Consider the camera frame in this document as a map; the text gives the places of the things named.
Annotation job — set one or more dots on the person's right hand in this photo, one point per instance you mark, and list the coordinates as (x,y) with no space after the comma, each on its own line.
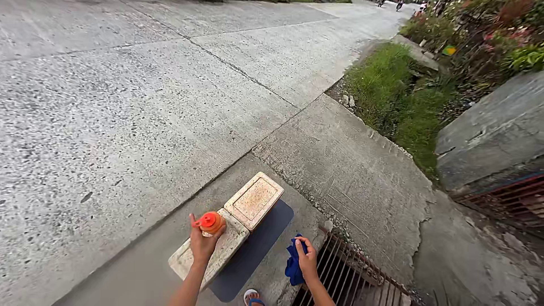
(309,264)

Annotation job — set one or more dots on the person's left hand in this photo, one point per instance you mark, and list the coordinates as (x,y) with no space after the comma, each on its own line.
(203,247)

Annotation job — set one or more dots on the person's right fingers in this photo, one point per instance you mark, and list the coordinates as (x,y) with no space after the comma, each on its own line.
(309,244)

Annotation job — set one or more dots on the person's left fingers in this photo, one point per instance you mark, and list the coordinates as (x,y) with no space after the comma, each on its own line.
(192,222)

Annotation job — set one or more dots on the person's left thumb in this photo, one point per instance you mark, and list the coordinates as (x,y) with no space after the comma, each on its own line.
(220,231)

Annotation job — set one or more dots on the person's right thumb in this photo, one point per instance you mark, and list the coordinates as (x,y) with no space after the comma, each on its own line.
(299,248)

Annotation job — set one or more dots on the orange bottle with red cap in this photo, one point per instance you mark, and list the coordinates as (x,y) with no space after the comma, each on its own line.
(209,221)

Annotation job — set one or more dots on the blue cloth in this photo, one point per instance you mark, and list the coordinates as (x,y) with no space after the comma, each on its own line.
(293,265)

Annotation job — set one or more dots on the person's right forearm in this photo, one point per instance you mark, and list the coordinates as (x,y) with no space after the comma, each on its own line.
(321,294)

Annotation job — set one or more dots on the person's left forearm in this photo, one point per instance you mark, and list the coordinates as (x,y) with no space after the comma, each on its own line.
(190,284)

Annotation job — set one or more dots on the speckled cream rectangular block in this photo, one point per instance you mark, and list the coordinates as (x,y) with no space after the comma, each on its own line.
(227,250)

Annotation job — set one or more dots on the rusty metal grate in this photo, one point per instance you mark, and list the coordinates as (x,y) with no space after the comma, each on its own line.
(340,263)

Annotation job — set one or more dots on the speckled orange-white rectangular block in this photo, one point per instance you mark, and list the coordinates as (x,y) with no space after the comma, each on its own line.
(255,200)

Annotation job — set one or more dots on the green grass patch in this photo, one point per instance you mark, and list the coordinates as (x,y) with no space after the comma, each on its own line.
(395,93)

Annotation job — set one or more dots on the red metal bar fence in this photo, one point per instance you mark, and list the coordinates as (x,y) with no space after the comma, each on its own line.
(520,197)

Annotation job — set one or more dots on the weathered concrete slab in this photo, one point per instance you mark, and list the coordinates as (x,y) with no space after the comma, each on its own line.
(418,54)

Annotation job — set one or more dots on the leafy bushes with flowers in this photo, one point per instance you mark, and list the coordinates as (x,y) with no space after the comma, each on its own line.
(476,46)

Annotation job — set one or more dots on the grey concrete block wall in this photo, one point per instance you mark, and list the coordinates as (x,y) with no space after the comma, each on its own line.
(493,127)

